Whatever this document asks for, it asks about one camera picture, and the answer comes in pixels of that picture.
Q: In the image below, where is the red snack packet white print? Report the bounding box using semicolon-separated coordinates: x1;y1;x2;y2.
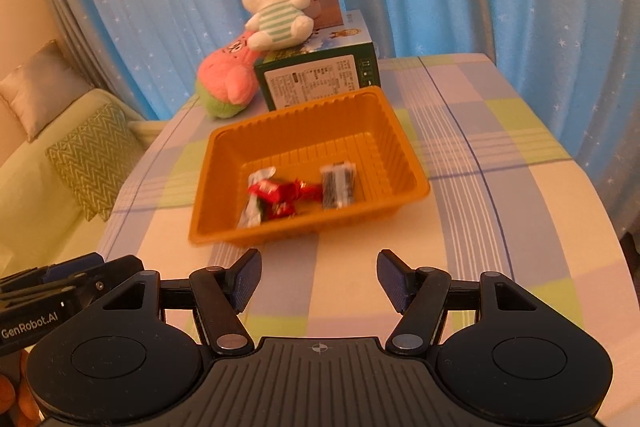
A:
248;179;296;221

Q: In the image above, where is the pink and green plush toy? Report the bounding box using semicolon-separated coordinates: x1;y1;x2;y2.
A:
196;33;262;118

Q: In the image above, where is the grey cushion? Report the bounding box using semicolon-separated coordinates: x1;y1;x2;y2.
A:
0;39;94;144

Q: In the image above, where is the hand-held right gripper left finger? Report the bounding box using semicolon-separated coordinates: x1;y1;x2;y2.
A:
87;248;263;355

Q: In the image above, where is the person's left hand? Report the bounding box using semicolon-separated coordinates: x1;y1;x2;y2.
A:
0;347;45;427

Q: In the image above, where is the green zigzag cushion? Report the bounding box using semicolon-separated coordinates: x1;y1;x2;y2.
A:
45;102;149;223

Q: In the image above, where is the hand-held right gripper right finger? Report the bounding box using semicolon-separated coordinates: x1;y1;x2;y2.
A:
376;249;552;355

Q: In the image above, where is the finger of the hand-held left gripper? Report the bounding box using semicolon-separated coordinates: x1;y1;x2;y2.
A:
0;253;106;294
70;255;146;304

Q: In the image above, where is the green printed box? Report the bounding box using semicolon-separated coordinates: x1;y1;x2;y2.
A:
254;9;381;112

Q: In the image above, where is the clear seaweed snack packet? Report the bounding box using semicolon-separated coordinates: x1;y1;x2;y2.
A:
320;162;359;210

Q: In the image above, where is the light green sofa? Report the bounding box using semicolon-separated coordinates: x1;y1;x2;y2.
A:
0;87;171;283

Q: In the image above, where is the silver foil snack packet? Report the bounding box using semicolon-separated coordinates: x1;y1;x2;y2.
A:
237;167;279;229

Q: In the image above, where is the small red candy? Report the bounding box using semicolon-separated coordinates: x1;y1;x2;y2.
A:
292;179;324;206

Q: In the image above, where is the checked pastel tablecloth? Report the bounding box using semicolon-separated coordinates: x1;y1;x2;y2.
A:
95;53;627;418

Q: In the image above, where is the orange plastic tray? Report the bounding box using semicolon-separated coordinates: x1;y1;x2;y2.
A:
188;86;431;248

